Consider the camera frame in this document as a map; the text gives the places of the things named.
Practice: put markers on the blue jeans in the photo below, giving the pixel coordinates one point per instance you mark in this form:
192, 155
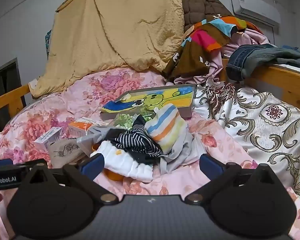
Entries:
250, 57

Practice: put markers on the yellow blanket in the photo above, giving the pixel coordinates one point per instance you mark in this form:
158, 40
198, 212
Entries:
110, 30

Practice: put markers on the orange lid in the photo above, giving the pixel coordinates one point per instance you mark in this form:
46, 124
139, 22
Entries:
113, 176

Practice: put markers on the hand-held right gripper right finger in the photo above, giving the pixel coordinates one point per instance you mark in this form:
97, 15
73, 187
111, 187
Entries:
210, 167

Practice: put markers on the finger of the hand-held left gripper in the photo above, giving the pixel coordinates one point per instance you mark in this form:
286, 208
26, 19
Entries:
1, 162

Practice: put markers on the white gold ornament quilt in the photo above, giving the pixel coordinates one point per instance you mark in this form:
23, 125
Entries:
265, 130

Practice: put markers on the white air conditioner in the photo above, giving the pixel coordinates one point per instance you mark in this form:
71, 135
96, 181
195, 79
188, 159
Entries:
255, 5

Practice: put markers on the bottle of green paper stars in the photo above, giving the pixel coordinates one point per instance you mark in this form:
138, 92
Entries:
123, 120

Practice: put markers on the brown quilted jacket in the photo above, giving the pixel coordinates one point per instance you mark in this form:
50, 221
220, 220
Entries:
200, 7

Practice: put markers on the white waffle cloth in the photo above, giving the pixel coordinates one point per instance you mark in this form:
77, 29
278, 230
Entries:
125, 162

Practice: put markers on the small white carton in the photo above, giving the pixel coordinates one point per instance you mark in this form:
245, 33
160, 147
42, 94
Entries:
48, 136

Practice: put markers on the blue orange striped cloth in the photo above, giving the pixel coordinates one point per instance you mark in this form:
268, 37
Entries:
165, 127

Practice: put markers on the cartoon print box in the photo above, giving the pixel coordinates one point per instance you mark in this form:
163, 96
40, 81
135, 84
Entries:
150, 97

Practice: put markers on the colourful patchwork cloth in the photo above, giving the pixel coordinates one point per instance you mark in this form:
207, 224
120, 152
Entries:
190, 57

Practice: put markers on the orange white carton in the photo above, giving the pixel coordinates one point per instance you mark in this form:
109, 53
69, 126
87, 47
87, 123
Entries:
77, 130

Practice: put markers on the black white striped cloth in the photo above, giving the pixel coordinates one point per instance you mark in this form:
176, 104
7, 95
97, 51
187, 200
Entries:
135, 140

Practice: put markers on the lilac pink cloth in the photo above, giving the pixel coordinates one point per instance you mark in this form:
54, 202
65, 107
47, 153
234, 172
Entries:
250, 38

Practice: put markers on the pink floral bedsheet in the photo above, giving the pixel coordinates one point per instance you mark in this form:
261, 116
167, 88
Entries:
65, 105

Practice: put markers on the wooden bed frame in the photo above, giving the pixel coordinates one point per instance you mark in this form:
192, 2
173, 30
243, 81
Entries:
277, 80

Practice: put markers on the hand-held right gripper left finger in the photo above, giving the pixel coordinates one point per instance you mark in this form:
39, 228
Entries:
92, 166

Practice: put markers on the teal wall poster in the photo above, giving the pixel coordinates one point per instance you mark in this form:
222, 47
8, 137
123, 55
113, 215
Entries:
48, 45

